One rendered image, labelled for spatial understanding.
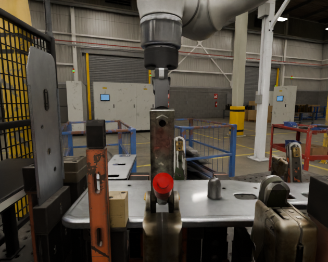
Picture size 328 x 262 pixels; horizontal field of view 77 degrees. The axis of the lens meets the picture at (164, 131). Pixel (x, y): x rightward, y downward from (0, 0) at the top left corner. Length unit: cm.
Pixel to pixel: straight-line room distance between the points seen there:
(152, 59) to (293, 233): 37
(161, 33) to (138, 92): 803
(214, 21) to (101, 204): 47
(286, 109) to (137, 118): 679
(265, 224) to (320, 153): 285
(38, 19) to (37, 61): 1483
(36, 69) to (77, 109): 766
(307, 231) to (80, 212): 39
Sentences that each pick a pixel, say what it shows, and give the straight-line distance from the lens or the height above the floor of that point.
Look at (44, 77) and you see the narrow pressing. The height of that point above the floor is 128.
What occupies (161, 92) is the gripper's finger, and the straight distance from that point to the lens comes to 38.
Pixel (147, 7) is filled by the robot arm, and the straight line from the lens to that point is 47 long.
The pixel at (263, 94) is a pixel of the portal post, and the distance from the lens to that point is 476.
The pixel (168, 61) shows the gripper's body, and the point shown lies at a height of 131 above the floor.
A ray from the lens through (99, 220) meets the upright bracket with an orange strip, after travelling 37.
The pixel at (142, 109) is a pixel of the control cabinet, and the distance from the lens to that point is 849.
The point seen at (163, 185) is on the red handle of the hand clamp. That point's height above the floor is 114.
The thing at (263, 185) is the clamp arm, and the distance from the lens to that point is 37.
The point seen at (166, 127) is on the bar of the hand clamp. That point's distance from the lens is 30.
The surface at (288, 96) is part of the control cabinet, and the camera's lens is 1101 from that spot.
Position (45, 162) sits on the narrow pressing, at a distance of 55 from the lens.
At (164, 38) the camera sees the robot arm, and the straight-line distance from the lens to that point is 44.
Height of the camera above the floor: 122
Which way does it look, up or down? 8 degrees down
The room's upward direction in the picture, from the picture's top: straight up
